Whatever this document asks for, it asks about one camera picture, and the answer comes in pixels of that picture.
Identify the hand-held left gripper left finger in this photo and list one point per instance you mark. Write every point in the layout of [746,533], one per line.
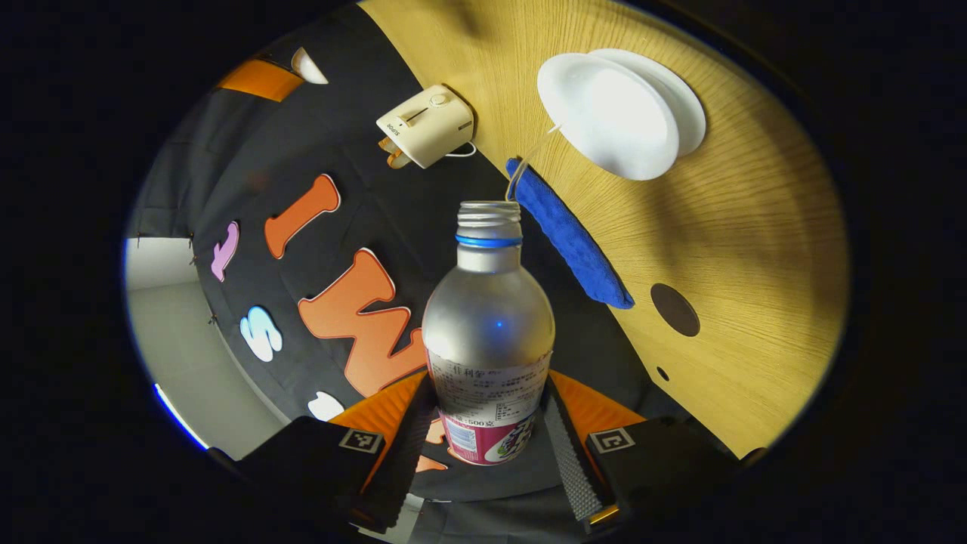
[412,446]

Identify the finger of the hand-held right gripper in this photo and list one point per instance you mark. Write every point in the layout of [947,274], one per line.
[261,79]

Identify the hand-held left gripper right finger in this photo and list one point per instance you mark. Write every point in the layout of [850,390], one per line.
[566,453]

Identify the white teacup lid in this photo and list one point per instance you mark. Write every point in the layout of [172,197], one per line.
[308,69]

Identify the silver water bottle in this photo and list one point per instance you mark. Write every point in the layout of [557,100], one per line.
[487,325]

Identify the round brown coaster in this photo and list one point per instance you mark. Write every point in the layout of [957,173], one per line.
[675,310]

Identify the white teacup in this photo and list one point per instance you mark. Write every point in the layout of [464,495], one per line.
[619,113]

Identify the black backdrop cloth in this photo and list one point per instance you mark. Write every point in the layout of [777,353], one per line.
[317,143]

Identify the white toaster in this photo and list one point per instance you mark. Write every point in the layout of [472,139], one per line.
[430,125]

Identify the blue towel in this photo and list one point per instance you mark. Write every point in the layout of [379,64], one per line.
[574,242]

